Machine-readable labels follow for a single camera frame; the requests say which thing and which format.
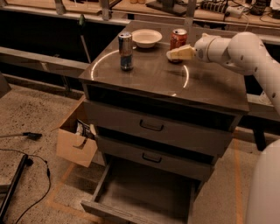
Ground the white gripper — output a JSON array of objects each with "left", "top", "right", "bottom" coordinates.
[{"left": 166, "top": 33, "right": 231, "bottom": 63}]

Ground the orange soda can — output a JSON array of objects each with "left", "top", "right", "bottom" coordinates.
[{"left": 170, "top": 28, "right": 187, "bottom": 50}]

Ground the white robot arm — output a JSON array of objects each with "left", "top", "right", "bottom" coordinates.
[{"left": 166, "top": 31, "right": 280, "bottom": 224}]

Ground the silver blue energy can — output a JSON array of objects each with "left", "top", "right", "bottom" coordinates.
[{"left": 118, "top": 31, "right": 133, "bottom": 71}]

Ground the grey drawer cabinet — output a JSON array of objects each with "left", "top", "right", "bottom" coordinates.
[{"left": 78, "top": 19, "right": 250, "bottom": 224}]

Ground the grey top drawer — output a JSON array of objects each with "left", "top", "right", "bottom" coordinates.
[{"left": 84, "top": 100, "right": 232, "bottom": 157}]

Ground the grey middle drawer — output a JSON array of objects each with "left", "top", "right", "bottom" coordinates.
[{"left": 97, "top": 136, "right": 214, "bottom": 181}]

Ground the grey open bottom drawer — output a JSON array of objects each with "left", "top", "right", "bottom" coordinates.
[{"left": 81, "top": 158, "right": 195, "bottom": 224}]

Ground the white bowl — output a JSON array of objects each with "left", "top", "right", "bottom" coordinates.
[{"left": 132, "top": 29, "right": 162, "bottom": 48}]

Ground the power strip on bench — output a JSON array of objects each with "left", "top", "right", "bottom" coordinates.
[{"left": 200, "top": 1, "right": 244, "bottom": 18}]

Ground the clear plastic bottle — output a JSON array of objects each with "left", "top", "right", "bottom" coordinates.
[{"left": 259, "top": 91, "right": 271, "bottom": 105}]

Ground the cardboard box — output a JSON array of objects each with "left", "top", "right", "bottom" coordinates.
[{"left": 56, "top": 96, "right": 97, "bottom": 167}]

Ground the black-tipped tool on floor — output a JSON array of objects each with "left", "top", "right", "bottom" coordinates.
[{"left": 0, "top": 132, "right": 42, "bottom": 140}]

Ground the black bar on floor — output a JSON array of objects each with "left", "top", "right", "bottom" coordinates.
[{"left": 0, "top": 154, "right": 29, "bottom": 224}]

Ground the green-handled tool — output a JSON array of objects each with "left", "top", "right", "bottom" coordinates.
[{"left": 78, "top": 14, "right": 91, "bottom": 63}]

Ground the black cable on floor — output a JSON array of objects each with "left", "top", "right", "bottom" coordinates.
[{"left": 0, "top": 148, "right": 53, "bottom": 224}]

